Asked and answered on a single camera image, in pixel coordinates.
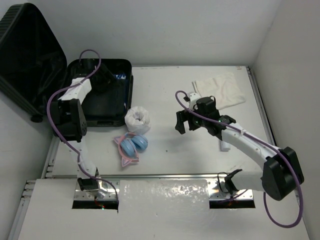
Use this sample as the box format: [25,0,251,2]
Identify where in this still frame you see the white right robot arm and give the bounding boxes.
[175,92,305,201]

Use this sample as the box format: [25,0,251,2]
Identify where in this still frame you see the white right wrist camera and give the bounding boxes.
[183,92,201,111]

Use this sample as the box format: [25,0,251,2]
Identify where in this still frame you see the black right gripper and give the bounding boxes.
[175,105,208,134]

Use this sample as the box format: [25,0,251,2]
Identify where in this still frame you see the white spray bottle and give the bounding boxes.
[219,140,231,152]

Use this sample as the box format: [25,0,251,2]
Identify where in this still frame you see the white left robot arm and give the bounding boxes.
[46,58,112,199]

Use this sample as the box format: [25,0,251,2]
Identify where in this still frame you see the blue pink cat-ear headphones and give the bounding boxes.
[113,132,149,168]

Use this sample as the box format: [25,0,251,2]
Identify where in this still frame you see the blue white red patterned garment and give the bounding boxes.
[113,73,127,80]

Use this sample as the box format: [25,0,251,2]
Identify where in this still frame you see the white towel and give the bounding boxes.
[192,72,246,110]

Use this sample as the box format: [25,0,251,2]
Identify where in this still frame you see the black garment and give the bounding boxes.
[81,79,126,121]

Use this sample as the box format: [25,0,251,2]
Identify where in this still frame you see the black hard-shell suitcase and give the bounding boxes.
[0,3,133,127]

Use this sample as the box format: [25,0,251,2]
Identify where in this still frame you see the metal mounting rail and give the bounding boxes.
[23,172,276,201]

